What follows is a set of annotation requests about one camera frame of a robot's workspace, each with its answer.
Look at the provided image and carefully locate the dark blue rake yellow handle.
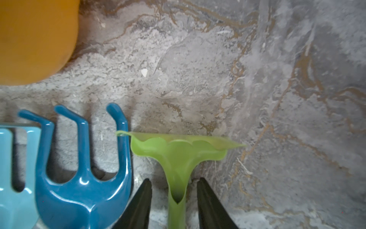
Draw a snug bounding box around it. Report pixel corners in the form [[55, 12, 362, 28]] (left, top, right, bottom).
[[18, 105, 132, 229]]

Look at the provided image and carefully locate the light green rake wooden handle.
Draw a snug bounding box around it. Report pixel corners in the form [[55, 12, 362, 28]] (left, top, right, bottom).
[[116, 130, 244, 229]]

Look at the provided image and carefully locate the yellow plastic storage box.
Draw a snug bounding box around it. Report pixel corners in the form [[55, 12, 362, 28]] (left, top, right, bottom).
[[1, 1, 80, 86]]

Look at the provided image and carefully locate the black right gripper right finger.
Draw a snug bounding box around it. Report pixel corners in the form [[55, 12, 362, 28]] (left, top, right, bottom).
[[197, 177, 238, 229]]

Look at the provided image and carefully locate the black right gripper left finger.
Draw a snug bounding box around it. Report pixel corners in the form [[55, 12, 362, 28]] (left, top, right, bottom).
[[112, 178, 153, 229]]

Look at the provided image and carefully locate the light blue trowel white handle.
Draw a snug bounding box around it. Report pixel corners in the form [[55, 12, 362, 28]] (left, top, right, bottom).
[[0, 123, 42, 229]]

